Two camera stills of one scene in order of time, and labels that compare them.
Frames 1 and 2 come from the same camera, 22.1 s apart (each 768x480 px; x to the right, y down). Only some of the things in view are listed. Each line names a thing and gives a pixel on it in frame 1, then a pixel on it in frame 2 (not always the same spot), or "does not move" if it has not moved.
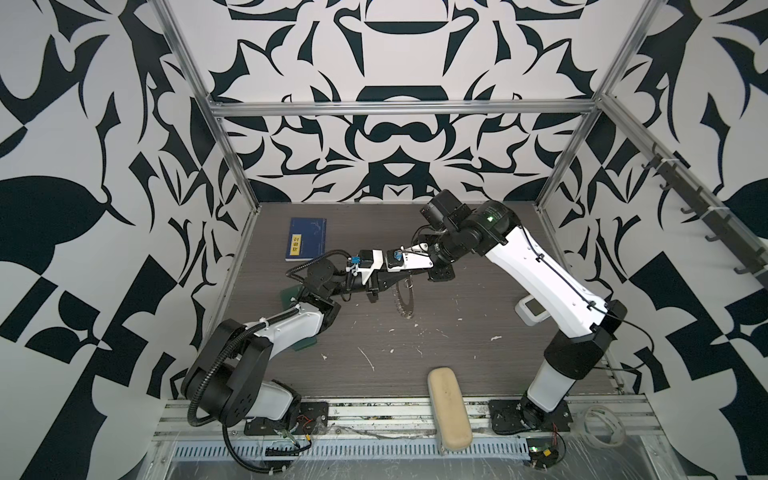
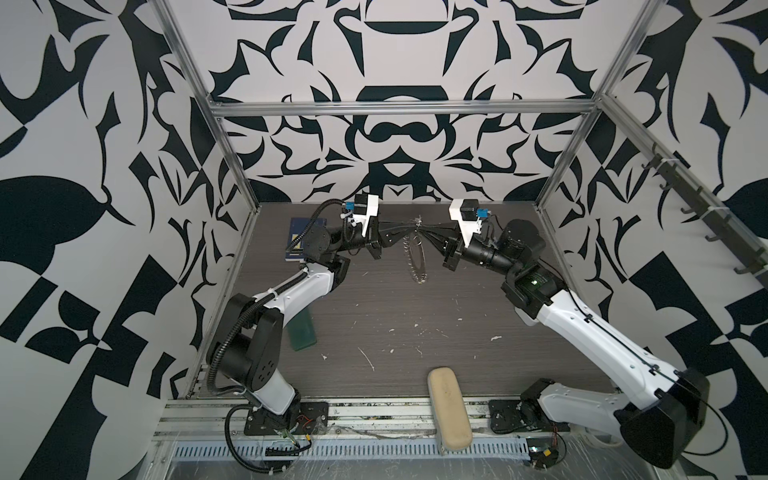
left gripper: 379,281 -> 381,236
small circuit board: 542,451 does not move
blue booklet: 306,238 does not move
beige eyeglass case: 451,419 does not move
